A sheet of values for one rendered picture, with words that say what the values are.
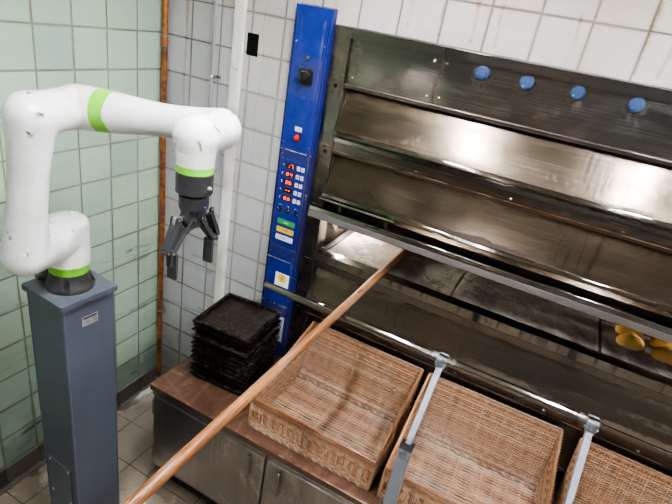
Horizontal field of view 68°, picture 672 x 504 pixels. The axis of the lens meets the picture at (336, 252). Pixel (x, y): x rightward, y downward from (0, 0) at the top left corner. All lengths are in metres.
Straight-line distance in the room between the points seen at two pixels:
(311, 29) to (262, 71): 0.29
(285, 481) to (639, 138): 1.75
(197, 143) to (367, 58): 0.95
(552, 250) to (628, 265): 0.24
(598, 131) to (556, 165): 0.16
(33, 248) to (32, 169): 0.23
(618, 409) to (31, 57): 2.44
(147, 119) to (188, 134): 0.23
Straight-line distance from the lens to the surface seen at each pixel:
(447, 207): 1.95
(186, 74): 2.46
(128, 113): 1.46
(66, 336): 1.84
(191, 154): 1.24
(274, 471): 2.19
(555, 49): 1.83
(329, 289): 2.27
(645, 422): 2.22
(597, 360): 2.09
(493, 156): 1.87
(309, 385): 2.39
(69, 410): 2.03
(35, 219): 1.57
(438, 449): 2.29
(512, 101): 1.86
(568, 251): 1.93
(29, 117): 1.44
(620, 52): 1.82
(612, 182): 1.86
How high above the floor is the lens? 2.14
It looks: 25 degrees down
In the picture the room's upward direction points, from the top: 10 degrees clockwise
